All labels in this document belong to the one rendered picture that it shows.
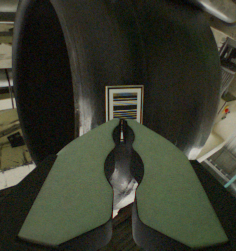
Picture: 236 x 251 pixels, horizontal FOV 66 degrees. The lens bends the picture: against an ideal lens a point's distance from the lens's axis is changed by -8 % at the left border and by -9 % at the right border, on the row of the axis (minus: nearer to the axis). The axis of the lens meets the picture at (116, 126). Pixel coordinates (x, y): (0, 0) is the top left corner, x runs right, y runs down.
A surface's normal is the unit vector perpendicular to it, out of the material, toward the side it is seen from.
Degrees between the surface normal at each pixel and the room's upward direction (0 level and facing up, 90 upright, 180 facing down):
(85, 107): 95
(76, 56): 97
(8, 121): 162
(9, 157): 180
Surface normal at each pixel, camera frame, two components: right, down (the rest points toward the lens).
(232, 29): -0.77, 0.19
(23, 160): 0.29, -0.74
